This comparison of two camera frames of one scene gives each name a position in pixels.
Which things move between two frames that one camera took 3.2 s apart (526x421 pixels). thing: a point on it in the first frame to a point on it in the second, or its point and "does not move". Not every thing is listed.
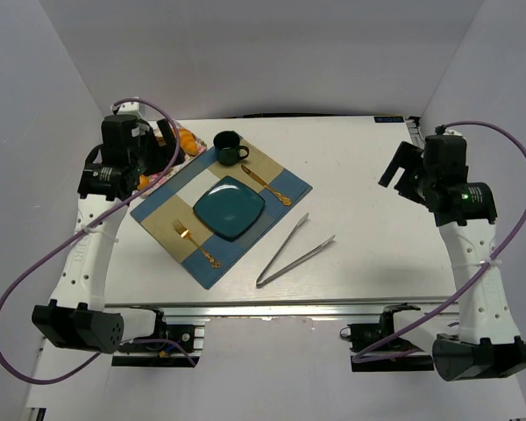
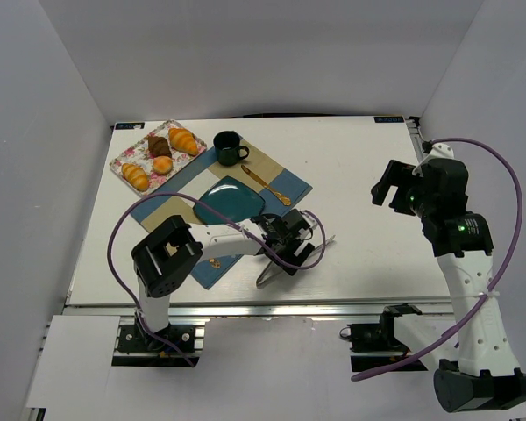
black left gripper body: x=167 y=143 to x=292 y=255
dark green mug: x=228 y=147 does not move
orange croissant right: x=188 y=141 does not move
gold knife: x=286 y=200 does not move
